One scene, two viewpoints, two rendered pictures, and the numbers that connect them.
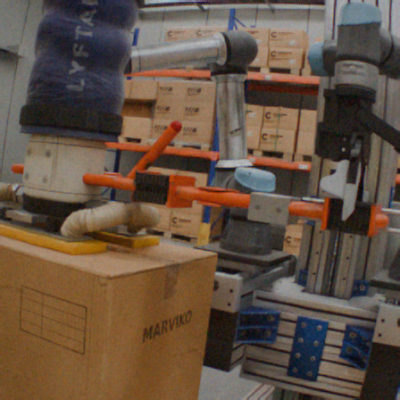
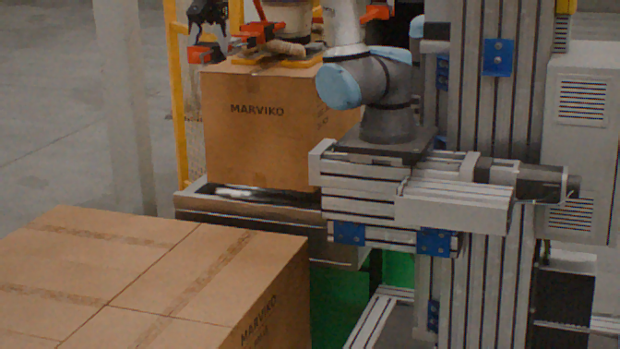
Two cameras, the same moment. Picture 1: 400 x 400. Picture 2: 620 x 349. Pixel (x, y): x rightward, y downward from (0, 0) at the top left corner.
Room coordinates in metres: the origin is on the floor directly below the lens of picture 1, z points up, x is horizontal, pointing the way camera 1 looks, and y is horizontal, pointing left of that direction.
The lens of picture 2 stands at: (0.85, -2.48, 1.65)
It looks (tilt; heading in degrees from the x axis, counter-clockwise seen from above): 20 degrees down; 84
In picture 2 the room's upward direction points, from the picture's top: 1 degrees counter-clockwise
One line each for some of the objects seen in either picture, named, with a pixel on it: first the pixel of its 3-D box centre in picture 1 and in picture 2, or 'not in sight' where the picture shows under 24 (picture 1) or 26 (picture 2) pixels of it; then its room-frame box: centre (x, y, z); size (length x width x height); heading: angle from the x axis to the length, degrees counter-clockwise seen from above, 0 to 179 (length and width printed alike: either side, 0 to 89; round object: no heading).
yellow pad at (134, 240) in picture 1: (87, 222); (312, 51); (1.14, 0.25, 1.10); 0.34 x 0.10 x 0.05; 63
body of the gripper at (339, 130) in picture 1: (347, 127); (210, 2); (0.81, -0.22, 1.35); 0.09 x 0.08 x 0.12; 64
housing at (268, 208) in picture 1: (274, 208); (228, 46); (0.85, -0.12, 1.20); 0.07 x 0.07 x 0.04; 63
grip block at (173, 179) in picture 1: (163, 188); (256, 32); (0.95, 0.07, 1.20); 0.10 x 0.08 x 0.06; 153
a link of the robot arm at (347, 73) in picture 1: (355, 79); not in sight; (0.80, -0.23, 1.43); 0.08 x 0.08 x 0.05
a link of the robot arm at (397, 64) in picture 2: not in sight; (386, 72); (1.24, -0.59, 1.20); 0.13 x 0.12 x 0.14; 37
